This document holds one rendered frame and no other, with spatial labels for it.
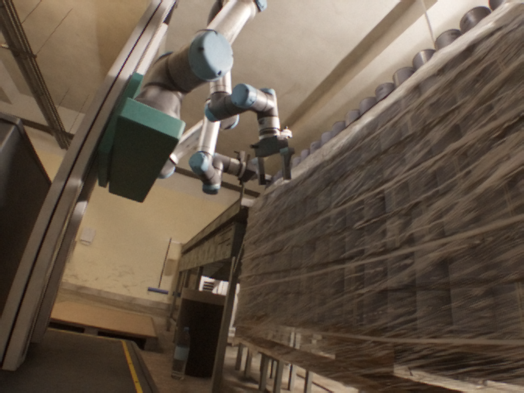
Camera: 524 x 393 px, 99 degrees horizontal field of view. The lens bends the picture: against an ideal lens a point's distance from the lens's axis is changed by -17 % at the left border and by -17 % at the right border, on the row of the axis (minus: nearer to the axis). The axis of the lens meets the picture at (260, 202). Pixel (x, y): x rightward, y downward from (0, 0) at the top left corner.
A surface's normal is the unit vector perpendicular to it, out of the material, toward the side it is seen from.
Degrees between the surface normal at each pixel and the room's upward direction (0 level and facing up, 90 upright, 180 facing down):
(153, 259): 90
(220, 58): 97
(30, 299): 90
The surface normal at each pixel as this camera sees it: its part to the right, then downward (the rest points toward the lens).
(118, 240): 0.41, -0.27
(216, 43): 0.78, 0.02
